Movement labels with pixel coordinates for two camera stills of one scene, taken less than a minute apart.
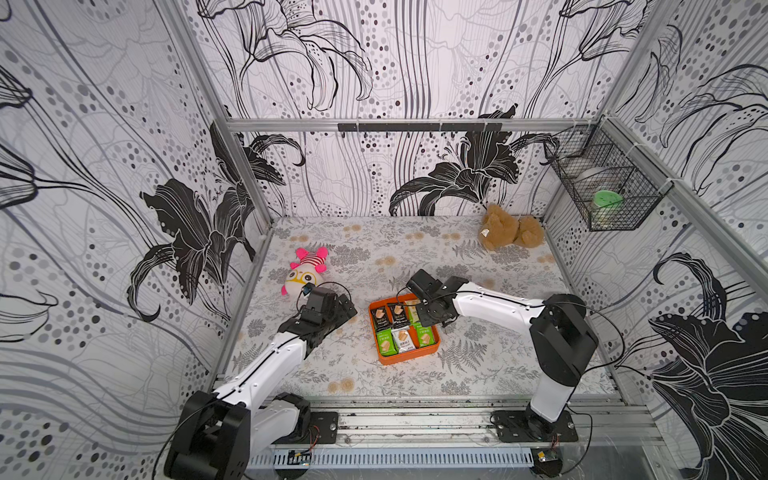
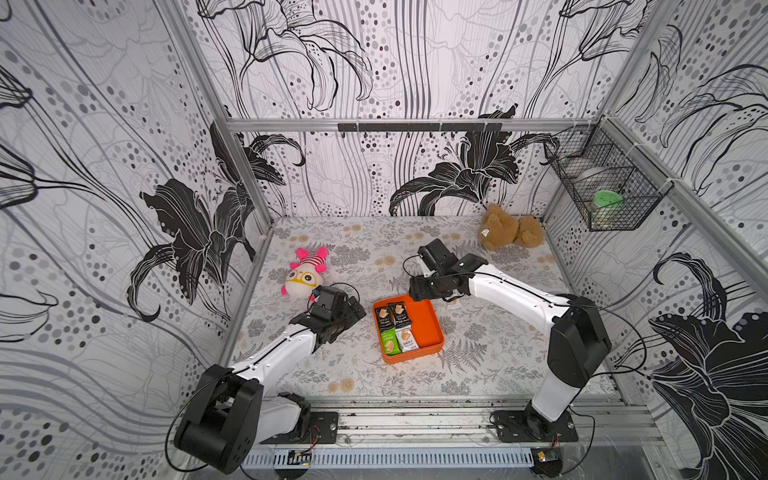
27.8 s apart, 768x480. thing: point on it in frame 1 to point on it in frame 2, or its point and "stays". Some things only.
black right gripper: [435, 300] to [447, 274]
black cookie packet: [399, 315] stays
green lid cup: [602, 207] stays
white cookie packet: [403, 338] stays
